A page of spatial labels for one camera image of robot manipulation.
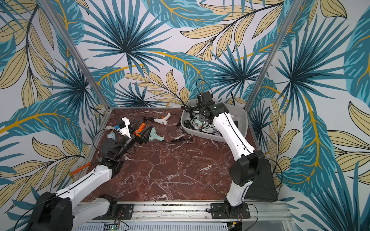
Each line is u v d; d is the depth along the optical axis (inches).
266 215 29.3
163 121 43.2
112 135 39.1
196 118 40.9
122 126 24.0
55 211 15.4
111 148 22.2
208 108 22.1
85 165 34.5
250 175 19.0
